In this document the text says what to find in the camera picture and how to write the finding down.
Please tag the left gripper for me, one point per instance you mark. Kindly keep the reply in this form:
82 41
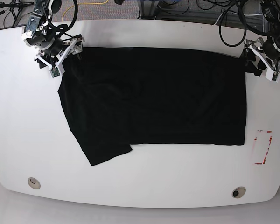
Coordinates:
259 55

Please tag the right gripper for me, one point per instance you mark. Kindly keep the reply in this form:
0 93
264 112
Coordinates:
54 54

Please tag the black T-shirt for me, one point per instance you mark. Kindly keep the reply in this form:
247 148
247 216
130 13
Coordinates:
114 98

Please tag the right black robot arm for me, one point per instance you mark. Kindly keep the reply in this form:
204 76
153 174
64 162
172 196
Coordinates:
39 31

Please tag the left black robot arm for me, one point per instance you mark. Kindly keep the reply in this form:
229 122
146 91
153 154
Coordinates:
261 37

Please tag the black tripod stand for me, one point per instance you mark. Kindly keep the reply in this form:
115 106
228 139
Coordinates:
13 8

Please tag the red tape rectangle marking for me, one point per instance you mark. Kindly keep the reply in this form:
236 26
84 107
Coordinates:
261 146

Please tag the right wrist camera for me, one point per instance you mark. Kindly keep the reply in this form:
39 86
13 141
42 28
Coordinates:
56 71

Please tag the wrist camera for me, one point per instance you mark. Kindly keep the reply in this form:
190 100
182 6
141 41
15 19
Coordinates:
56 71
272 75

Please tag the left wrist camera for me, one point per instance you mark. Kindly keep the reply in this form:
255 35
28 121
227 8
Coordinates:
272 75

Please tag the aluminium frame post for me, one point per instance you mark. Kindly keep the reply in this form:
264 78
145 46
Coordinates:
148 8

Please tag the left table cable grommet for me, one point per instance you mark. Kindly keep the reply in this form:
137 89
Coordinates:
34 183

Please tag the table cable grommet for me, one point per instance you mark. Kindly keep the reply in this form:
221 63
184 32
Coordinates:
34 183
238 192

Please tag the right table cable grommet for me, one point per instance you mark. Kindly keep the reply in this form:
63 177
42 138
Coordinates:
238 192

